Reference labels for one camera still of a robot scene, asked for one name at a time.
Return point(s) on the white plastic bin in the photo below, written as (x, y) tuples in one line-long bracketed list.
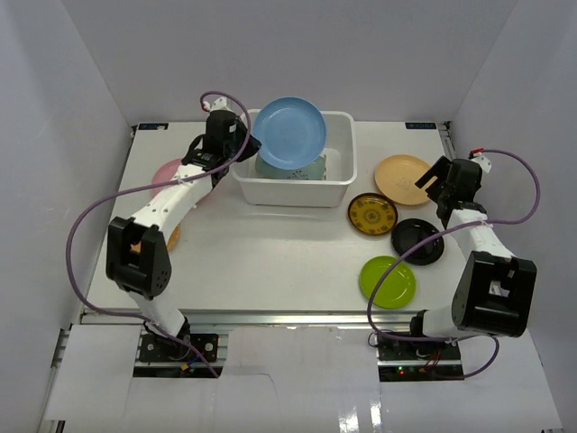
[(340, 155)]

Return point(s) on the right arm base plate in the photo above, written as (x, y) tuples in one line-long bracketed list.
[(403, 361)]

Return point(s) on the tan yellow round plate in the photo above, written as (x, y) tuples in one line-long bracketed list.
[(396, 177)]

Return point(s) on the brown gold patterned plate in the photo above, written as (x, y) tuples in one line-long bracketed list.
[(372, 214)]

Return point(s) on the pink round plate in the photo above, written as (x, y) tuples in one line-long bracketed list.
[(164, 173)]

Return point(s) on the right blue corner label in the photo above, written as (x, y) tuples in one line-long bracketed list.
[(420, 126)]

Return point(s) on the blue corner label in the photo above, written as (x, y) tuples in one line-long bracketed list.
[(152, 126), (420, 126)]

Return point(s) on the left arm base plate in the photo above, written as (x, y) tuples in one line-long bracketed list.
[(156, 358)]

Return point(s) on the left blue corner label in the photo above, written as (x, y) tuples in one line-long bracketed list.
[(152, 126)]

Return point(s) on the lime green round plate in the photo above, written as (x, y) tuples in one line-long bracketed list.
[(397, 290)]

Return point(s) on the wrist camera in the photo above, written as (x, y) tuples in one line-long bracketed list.
[(219, 104), (477, 156)]

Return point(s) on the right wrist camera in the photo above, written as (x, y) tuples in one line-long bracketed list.
[(477, 156)]

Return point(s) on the teal rectangular divided plate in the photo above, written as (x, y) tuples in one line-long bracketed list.
[(313, 171)]

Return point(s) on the black round plate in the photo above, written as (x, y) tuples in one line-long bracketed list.
[(409, 232)]

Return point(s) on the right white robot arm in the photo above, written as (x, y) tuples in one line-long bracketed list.
[(494, 294)]

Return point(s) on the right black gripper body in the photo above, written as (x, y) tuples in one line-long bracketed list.
[(444, 193)]

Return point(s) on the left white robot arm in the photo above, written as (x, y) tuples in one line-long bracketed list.
[(137, 252)]

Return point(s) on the orange woven round plate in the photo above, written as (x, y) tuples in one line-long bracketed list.
[(174, 237)]

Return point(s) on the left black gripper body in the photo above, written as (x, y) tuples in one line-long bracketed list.
[(243, 142)]

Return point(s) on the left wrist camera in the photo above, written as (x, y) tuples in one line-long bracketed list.
[(219, 104)]

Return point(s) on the blue round plate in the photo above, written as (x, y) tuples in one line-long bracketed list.
[(292, 132)]

